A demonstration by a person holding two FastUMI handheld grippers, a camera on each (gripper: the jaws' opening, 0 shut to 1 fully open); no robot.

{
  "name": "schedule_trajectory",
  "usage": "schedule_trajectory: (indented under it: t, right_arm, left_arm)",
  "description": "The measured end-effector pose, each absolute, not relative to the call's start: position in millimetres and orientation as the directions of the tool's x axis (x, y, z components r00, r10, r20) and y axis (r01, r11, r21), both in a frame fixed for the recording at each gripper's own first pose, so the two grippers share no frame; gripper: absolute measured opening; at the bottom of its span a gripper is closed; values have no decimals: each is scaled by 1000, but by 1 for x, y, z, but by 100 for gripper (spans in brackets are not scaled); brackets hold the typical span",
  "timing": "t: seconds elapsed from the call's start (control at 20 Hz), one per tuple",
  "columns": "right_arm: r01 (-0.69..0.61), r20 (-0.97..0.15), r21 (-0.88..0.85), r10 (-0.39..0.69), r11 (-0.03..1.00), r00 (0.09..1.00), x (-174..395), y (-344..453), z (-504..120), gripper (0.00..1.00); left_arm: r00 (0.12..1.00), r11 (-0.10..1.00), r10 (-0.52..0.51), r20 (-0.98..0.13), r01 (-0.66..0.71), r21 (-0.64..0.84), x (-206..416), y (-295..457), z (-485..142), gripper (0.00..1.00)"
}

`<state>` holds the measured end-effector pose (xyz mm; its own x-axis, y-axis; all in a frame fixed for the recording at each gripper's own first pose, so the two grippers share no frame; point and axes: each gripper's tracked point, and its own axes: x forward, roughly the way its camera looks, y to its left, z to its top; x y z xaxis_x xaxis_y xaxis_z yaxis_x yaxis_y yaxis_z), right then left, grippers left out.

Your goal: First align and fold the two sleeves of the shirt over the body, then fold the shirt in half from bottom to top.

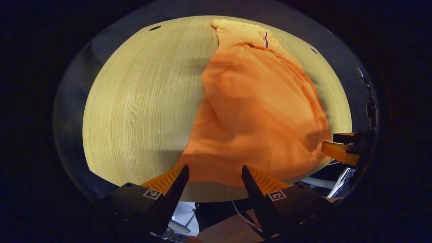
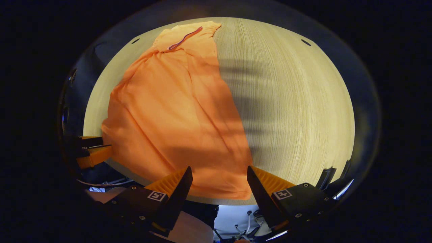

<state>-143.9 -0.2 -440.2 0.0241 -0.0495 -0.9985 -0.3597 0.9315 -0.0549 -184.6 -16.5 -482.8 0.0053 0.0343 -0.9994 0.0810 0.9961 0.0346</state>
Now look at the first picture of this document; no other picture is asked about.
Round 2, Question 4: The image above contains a white cable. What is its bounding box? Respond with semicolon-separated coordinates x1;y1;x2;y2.
232;200;261;233

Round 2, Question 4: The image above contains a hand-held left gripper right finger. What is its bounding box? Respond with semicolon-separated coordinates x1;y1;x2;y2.
241;165;338;238

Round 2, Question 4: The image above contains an orange T-shirt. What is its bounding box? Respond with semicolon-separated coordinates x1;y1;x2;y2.
174;19;333;188

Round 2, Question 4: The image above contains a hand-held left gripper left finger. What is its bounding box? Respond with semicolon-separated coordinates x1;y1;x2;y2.
98;165;190;237

